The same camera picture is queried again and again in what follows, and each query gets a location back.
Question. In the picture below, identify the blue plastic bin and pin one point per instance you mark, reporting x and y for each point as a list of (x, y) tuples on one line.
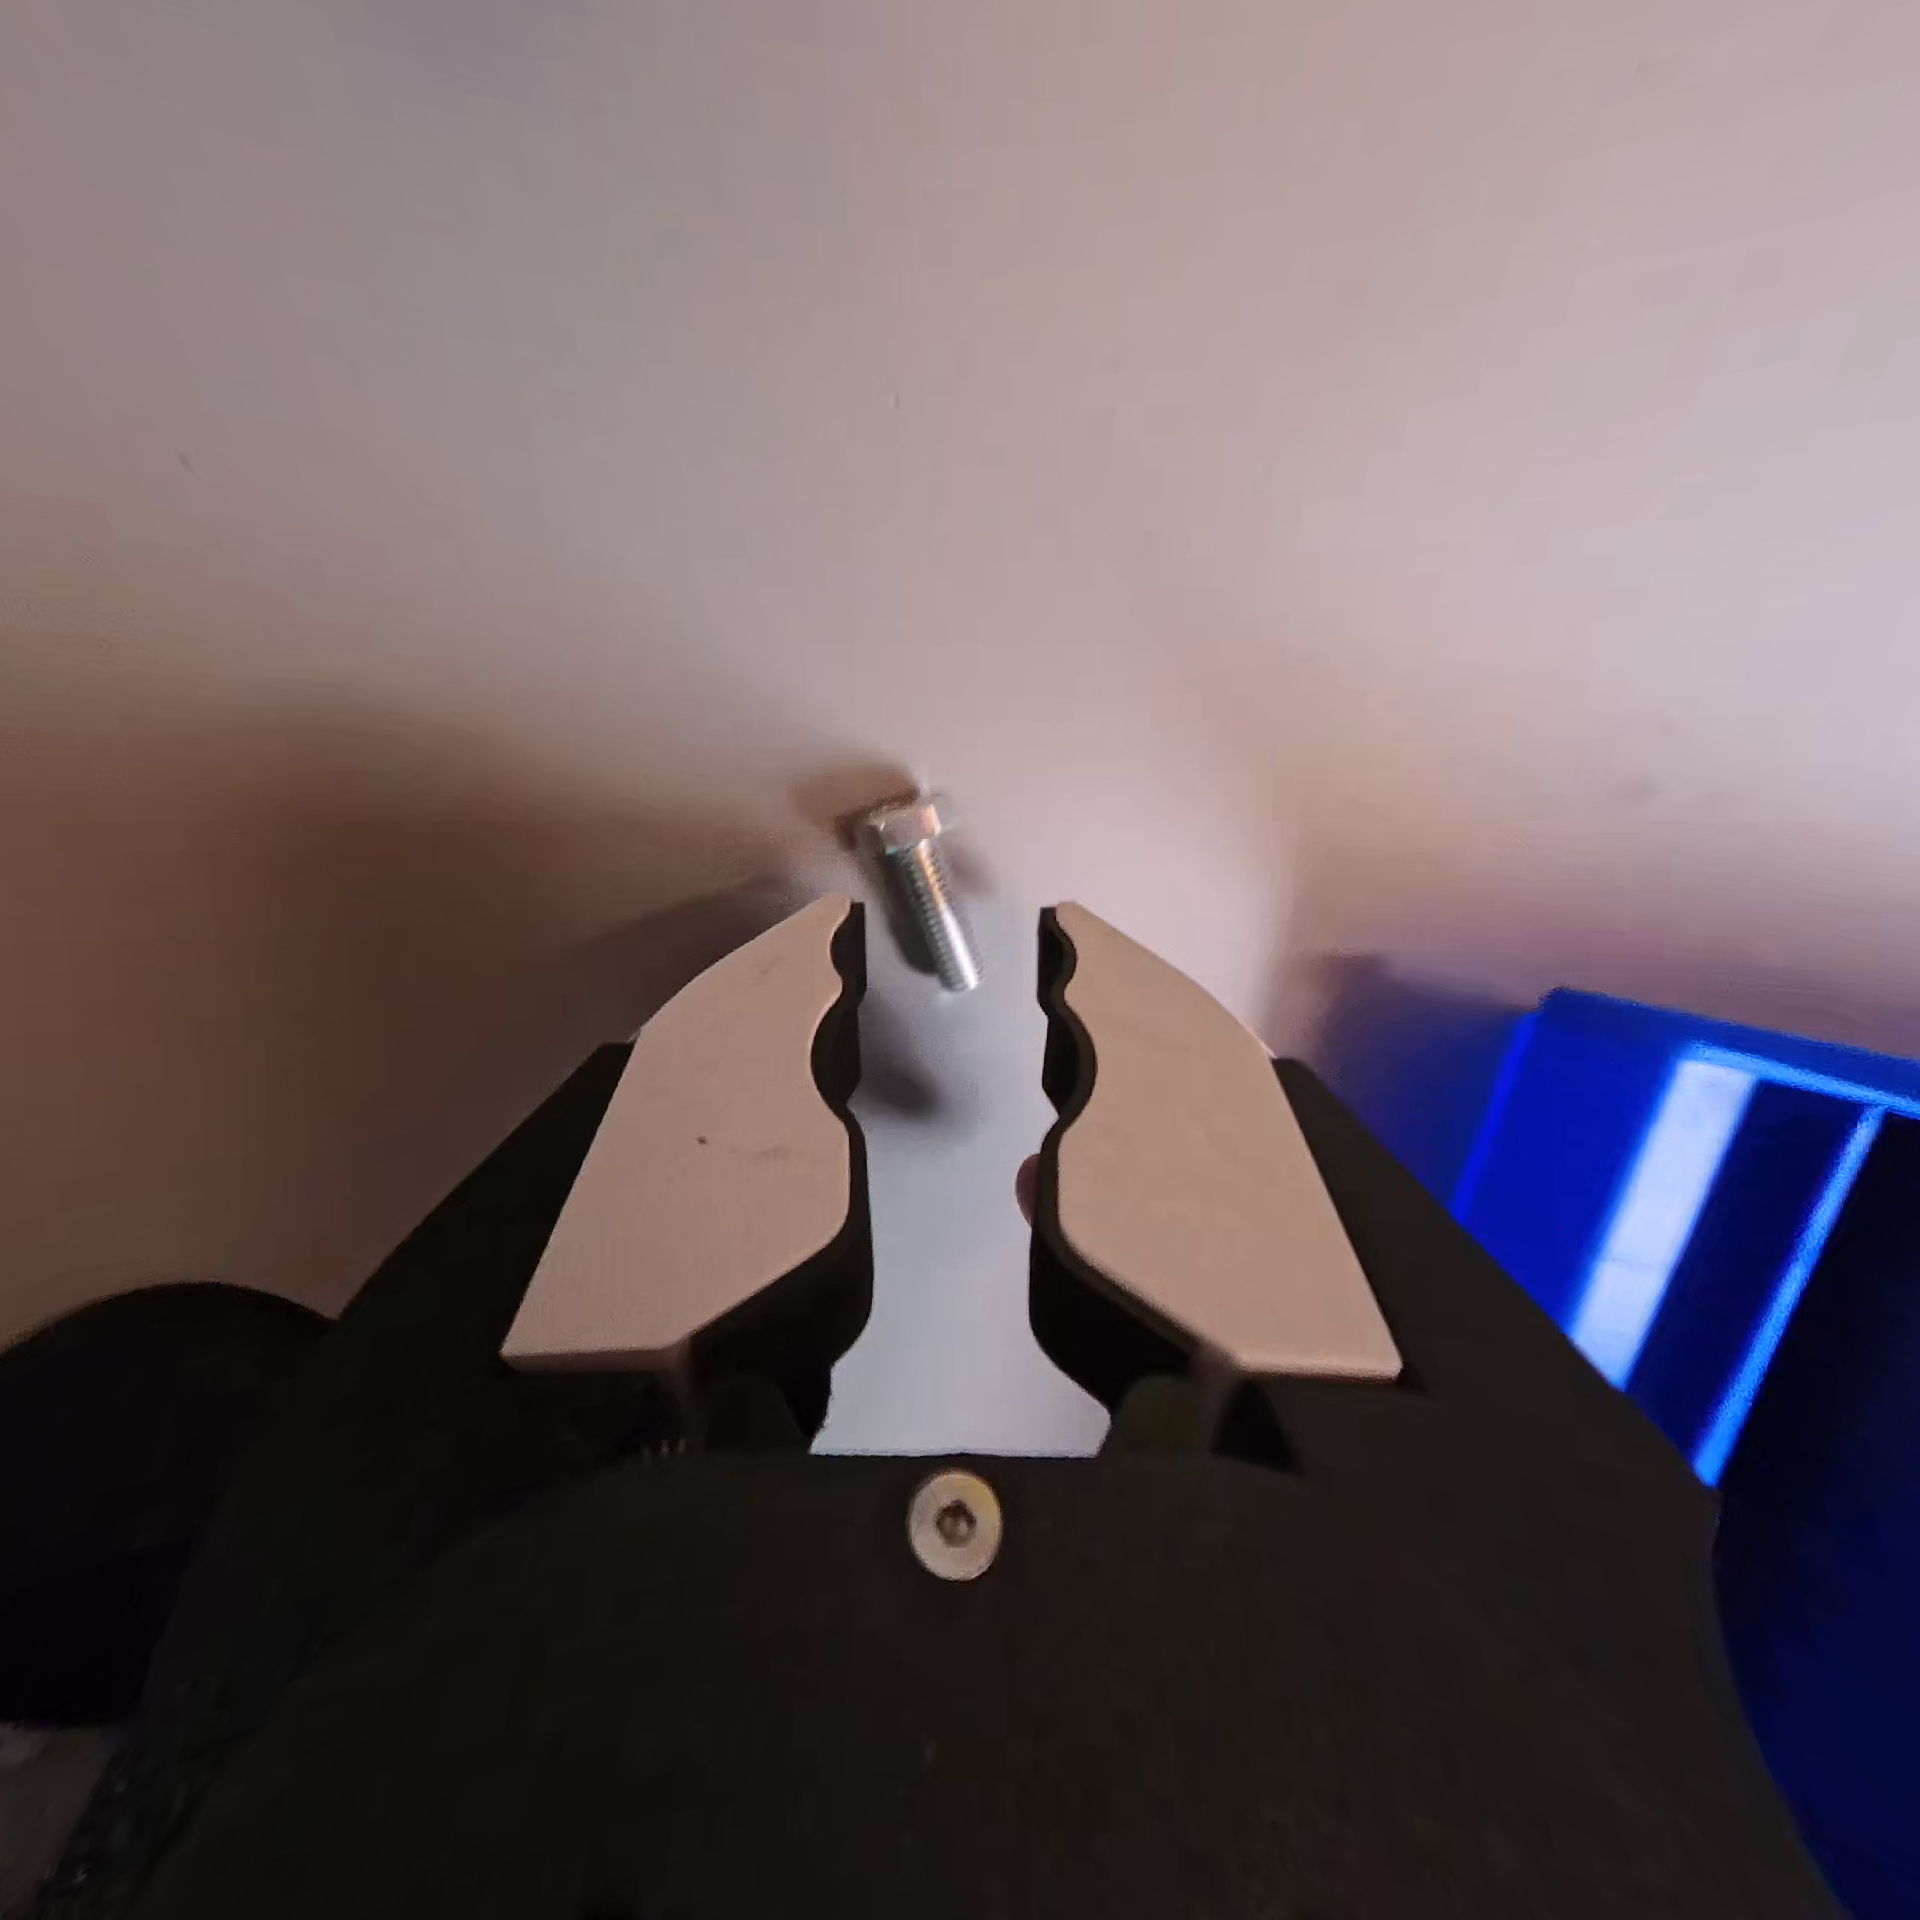
[(1650, 1170)]

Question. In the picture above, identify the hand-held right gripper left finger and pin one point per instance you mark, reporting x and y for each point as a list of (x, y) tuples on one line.
[(704, 1170)]

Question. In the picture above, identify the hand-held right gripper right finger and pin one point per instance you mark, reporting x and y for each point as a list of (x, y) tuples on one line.
[(1200, 1184)]

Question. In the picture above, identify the silver hex bolt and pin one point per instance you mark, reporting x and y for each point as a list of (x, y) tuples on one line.
[(931, 915)]

